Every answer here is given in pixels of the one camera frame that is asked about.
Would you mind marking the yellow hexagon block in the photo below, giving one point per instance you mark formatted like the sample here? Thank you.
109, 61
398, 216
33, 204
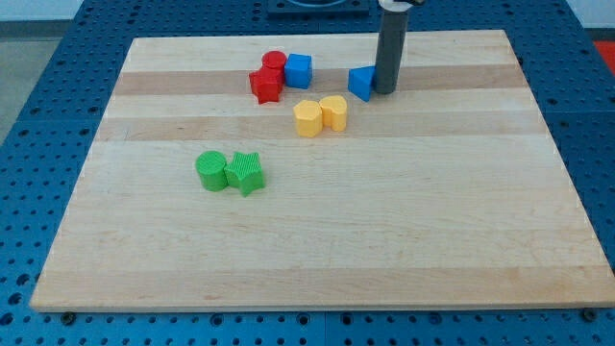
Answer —
308, 118

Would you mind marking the green star block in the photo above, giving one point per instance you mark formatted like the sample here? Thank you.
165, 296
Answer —
245, 173

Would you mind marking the yellow heart block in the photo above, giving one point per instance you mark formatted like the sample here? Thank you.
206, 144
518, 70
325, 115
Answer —
334, 111

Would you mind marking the red star block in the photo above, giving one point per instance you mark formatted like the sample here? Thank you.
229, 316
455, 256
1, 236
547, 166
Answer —
267, 84

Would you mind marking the green cylinder block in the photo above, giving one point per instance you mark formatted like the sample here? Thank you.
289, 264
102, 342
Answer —
210, 167

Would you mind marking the blue cube block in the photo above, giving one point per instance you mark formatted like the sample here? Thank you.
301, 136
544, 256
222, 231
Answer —
298, 71

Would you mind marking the blue triangle block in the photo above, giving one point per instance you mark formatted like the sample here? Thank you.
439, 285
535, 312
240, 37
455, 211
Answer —
360, 82

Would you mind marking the red cylinder block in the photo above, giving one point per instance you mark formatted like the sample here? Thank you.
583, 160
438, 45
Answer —
274, 63

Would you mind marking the wooden board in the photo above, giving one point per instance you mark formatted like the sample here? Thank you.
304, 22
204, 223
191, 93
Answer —
448, 193

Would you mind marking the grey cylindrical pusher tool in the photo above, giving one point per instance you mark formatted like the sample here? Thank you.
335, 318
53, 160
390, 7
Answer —
391, 41

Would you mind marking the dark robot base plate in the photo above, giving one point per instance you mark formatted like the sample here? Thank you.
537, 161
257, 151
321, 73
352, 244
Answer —
285, 8

